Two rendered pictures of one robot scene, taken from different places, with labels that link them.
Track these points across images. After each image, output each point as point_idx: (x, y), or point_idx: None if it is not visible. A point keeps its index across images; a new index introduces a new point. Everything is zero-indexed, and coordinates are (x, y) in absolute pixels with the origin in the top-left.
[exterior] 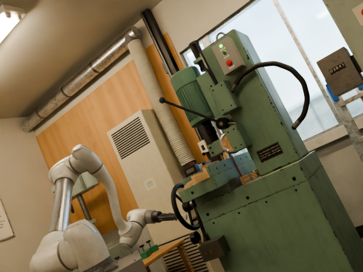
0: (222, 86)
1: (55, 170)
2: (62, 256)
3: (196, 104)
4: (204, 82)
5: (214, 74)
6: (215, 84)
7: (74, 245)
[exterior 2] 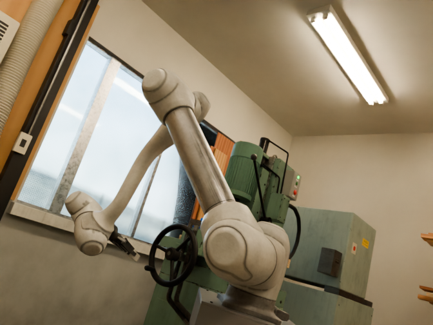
0: (288, 202)
1: (187, 91)
2: (278, 264)
3: (253, 185)
4: (263, 177)
5: (276, 183)
6: (278, 192)
7: (287, 262)
